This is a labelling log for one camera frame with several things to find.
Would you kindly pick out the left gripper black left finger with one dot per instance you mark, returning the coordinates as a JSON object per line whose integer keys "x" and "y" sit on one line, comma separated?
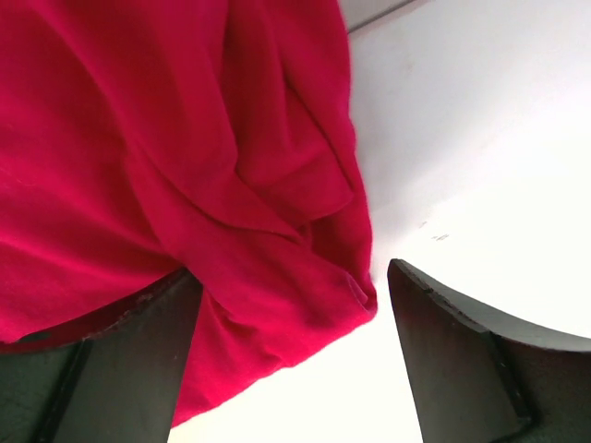
{"x": 113, "y": 375}

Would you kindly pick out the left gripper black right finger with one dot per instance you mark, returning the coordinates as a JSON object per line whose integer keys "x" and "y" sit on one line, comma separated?
{"x": 478, "y": 374}

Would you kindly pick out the crimson red t shirt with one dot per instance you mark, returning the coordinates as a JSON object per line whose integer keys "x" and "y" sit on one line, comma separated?
{"x": 140, "y": 137}

